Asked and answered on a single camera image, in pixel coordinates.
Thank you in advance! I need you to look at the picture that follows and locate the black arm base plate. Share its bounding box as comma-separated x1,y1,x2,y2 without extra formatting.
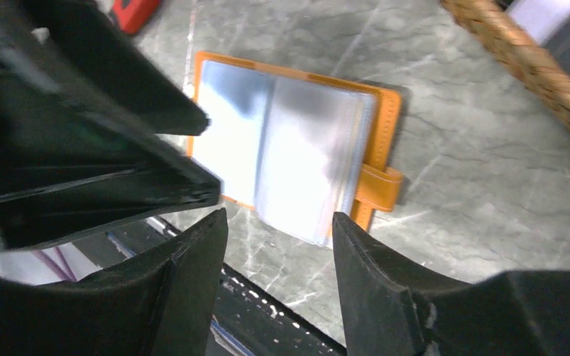
102,216,347,356

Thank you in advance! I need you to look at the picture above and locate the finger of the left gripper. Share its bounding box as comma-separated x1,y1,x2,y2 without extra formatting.
0,61,220,252
20,1,209,136

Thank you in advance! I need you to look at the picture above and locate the red handled adjustable wrench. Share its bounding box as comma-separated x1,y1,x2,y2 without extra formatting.
108,0,162,35

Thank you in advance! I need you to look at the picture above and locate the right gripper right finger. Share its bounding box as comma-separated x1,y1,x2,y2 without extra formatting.
332,212,570,355

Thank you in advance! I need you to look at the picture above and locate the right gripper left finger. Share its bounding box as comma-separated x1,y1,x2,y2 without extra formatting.
0,209,228,355

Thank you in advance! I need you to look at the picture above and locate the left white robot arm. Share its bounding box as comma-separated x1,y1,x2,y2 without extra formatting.
0,1,220,285

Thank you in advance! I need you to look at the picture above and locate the brown woven divided tray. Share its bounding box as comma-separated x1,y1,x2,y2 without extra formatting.
441,0,570,130

